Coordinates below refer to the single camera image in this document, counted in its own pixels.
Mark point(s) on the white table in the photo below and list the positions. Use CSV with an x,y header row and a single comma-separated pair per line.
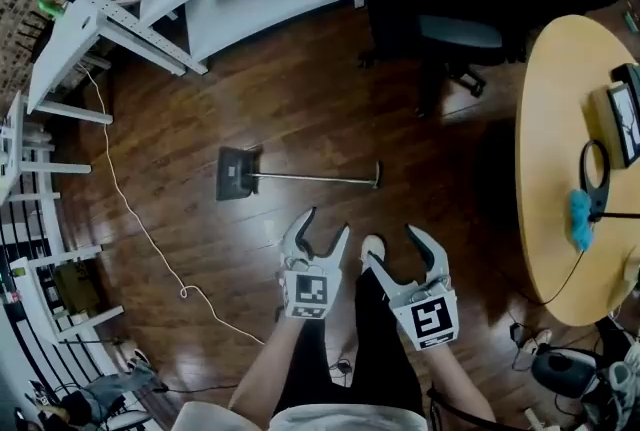
x,y
15,139
45,299
65,49

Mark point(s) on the person's white shirt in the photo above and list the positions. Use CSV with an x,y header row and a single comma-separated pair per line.
x,y
300,419

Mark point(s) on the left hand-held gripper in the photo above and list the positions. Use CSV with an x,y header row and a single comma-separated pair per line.
x,y
310,294

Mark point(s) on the grey padded chair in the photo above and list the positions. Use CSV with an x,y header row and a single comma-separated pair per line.
x,y
122,384

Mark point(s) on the person's white shoe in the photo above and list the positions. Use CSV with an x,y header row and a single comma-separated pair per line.
x,y
374,245

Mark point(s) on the black charger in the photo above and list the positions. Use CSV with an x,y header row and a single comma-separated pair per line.
x,y
341,367

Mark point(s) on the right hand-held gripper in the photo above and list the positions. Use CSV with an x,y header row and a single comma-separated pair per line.
x,y
430,319

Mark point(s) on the brown cardboard box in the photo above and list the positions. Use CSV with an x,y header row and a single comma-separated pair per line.
x,y
75,286

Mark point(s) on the black power adapter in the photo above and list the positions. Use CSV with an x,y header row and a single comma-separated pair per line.
x,y
517,331

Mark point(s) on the person's left forearm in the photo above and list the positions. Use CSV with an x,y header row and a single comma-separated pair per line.
x,y
270,361

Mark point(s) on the person's right forearm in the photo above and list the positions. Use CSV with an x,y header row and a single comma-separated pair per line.
x,y
457,384

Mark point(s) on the round wooden table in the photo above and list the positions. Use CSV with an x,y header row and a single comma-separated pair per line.
x,y
550,119

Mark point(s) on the white sneakers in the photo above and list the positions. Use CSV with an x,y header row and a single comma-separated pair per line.
x,y
622,384

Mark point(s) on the person's black trousers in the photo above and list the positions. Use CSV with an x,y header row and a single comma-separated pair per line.
x,y
380,359

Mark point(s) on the green bottle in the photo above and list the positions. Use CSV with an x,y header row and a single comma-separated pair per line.
x,y
50,7

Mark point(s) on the black picture frame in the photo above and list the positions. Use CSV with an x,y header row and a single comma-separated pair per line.
x,y
625,119

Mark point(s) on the black round device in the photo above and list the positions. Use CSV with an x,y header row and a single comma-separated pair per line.
x,y
562,371

